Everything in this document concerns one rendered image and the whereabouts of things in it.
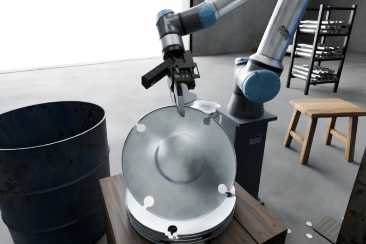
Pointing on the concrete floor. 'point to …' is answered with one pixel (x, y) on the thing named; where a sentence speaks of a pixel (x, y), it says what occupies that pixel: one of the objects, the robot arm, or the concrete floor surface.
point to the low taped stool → (314, 111)
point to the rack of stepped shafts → (321, 48)
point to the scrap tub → (53, 172)
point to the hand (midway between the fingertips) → (180, 113)
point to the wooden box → (260, 233)
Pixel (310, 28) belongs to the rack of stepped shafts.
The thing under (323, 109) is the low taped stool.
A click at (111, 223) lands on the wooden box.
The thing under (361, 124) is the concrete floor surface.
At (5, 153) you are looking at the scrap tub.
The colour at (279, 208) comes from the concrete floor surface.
